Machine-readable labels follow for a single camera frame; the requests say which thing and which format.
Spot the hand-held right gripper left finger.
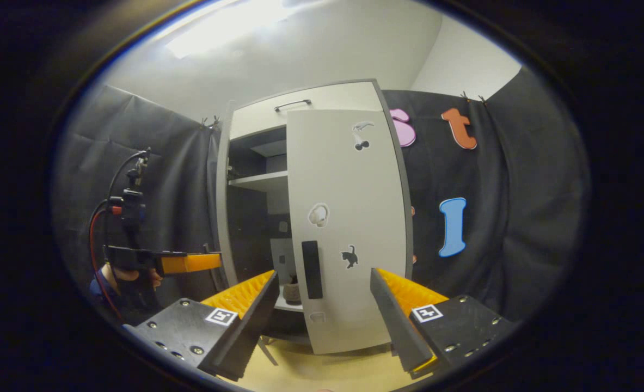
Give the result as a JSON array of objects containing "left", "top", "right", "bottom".
[{"left": 131, "top": 269, "right": 280, "bottom": 382}]

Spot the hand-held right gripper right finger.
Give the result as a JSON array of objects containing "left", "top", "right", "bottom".
[{"left": 370, "top": 267, "right": 516, "bottom": 380}]

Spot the brown fuzzy shoe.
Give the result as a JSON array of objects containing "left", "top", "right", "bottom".
[{"left": 283, "top": 275, "right": 303, "bottom": 305}]

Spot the white shoe cabinet door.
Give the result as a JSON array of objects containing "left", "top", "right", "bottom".
[
  {"left": 214, "top": 101, "right": 238, "bottom": 292},
  {"left": 286, "top": 109, "right": 409, "bottom": 356}
]

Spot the white grey shoe cabinet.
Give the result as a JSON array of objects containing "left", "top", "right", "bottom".
[{"left": 216, "top": 79, "right": 414, "bottom": 365}]

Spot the white cabinet drawer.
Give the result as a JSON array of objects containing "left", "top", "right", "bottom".
[{"left": 229, "top": 82, "right": 385, "bottom": 139}]

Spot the ceiling light panel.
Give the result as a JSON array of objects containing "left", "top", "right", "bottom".
[{"left": 167, "top": 0, "right": 300, "bottom": 59}]

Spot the black cable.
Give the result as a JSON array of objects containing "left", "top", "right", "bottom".
[{"left": 103, "top": 150, "right": 151, "bottom": 262}]

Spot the red cable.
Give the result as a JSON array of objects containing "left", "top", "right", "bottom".
[{"left": 88, "top": 204, "right": 124, "bottom": 323}]

